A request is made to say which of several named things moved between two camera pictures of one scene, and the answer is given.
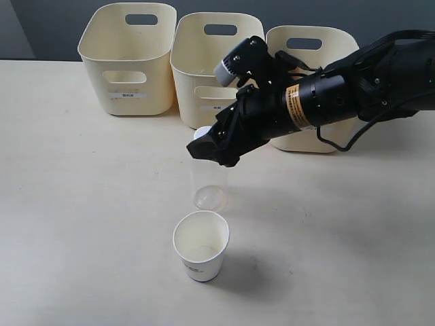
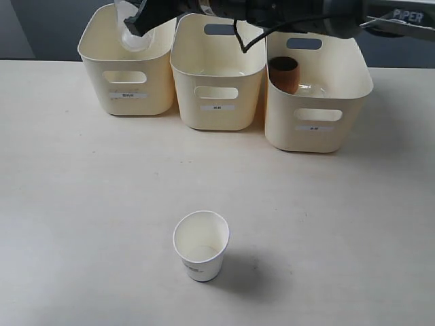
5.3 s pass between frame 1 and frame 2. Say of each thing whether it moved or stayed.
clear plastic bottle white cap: moved
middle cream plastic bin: stayed
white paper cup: stayed
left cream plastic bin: stayed
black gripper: moved
